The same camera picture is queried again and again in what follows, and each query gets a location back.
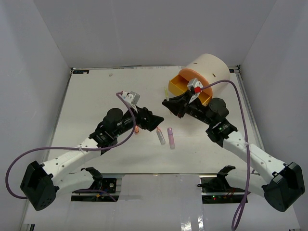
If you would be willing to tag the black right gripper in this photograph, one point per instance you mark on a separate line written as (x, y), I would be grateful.
(178, 104)

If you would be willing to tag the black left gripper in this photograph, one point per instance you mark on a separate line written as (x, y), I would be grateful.
(151, 121)

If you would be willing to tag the thin yellow highlighter pen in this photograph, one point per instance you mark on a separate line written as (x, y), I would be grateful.
(166, 94)

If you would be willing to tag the round three-drawer storage box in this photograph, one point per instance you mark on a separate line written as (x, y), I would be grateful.
(207, 68)

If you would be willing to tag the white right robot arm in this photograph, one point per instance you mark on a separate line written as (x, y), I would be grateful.
(281, 184)

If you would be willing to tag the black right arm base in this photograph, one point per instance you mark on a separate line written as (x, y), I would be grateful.
(216, 190)

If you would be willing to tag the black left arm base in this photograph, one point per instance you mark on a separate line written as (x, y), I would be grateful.
(103, 189)

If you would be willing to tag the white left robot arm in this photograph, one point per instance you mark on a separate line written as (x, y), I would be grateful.
(43, 182)

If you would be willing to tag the orange tipped highlighter body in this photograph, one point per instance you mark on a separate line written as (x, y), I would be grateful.
(160, 136)

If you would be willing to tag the pink purple highlighter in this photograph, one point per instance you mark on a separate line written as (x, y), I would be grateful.
(171, 138)

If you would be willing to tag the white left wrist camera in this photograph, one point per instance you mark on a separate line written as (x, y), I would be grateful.
(131, 98)

